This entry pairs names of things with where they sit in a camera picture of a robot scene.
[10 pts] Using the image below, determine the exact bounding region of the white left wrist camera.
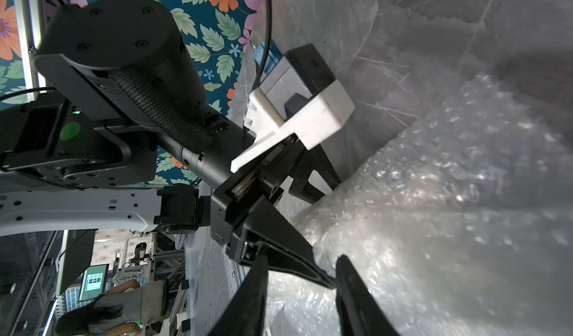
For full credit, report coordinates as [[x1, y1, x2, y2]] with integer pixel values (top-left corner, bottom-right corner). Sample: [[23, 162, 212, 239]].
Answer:
[[231, 44, 355, 173]]

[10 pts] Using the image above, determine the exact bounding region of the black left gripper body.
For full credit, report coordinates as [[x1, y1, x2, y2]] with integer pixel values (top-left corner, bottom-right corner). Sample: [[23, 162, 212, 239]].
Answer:
[[210, 137, 311, 264]]

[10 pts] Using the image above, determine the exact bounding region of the green screen tablet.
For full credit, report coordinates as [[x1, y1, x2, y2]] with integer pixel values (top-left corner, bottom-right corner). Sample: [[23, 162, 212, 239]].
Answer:
[[78, 264, 109, 302]]

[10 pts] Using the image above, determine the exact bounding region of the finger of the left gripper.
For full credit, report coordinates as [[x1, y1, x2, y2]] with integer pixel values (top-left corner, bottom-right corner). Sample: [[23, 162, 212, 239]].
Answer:
[[288, 144, 342, 205], [239, 197, 335, 289]]

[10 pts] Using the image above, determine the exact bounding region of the person behind the cell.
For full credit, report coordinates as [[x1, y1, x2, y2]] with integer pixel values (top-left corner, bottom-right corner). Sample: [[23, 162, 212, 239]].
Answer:
[[55, 279, 169, 335]]

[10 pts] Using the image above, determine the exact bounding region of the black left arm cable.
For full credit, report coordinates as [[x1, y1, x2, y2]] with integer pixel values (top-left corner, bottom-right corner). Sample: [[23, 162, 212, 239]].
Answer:
[[243, 0, 274, 128]]

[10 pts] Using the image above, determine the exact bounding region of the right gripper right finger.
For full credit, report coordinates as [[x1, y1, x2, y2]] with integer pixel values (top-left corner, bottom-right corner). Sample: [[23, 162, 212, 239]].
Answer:
[[336, 255, 399, 336]]

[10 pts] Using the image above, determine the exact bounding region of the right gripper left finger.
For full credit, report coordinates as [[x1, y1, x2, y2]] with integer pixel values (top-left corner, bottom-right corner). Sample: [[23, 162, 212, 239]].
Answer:
[[208, 255, 269, 336]]

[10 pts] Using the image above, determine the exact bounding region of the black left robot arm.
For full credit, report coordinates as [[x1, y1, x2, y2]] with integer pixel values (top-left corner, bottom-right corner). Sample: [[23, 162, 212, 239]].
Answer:
[[1, 0, 352, 288]]

